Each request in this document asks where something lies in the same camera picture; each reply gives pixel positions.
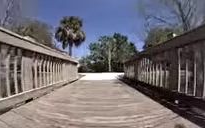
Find pale sandy path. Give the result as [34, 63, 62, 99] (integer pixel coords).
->
[77, 72, 126, 81]

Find group of green trees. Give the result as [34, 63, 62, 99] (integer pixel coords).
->
[78, 32, 139, 74]

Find palm tree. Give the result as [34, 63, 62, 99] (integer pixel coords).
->
[54, 15, 87, 58]

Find wooden boardwalk railing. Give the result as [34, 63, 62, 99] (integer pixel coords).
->
[122, 20, 205, 128]
[0, 23, 80, 120]

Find wooden plank boardwalk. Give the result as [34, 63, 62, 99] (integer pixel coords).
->
[0, 78, 204, 128]

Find bare branched trees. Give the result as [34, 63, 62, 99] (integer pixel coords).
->
[0, 0, 58, 49]
[136, 0, 205, 51]

